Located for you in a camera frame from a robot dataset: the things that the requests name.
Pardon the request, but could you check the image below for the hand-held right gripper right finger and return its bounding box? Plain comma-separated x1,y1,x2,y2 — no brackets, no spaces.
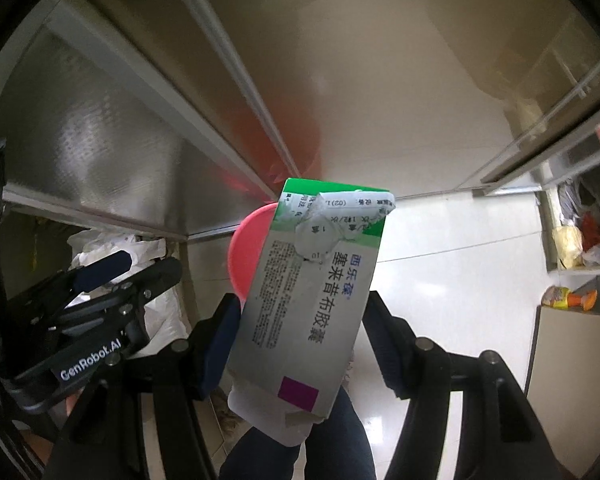
362,290,578,480

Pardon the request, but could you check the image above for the grey cabinet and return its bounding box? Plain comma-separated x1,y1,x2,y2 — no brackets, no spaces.
527,305,600,480

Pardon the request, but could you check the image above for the stainless cabinet door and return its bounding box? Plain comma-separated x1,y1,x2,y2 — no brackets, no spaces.
80,0,600,201
0,25,286,246

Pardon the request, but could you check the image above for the white green medicine box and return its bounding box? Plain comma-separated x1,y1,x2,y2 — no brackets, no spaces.
227,177,397,447

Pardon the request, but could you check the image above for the red plastic bucket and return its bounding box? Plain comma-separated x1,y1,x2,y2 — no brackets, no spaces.
228,203,281,302

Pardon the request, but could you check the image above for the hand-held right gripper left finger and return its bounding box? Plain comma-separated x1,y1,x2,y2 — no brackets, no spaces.
42,292,242,480

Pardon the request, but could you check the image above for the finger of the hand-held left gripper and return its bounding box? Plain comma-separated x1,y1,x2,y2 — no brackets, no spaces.
5,251,132,326
50,257,183,348

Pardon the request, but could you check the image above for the dark cloth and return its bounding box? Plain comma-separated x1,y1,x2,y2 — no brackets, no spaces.
560,170,600,226

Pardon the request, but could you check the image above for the yellow bag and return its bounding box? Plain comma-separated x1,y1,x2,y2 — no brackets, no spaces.
552,225,583,271

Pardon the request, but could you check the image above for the person's jeans leg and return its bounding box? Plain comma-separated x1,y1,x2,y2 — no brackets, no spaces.
219,387,376,480

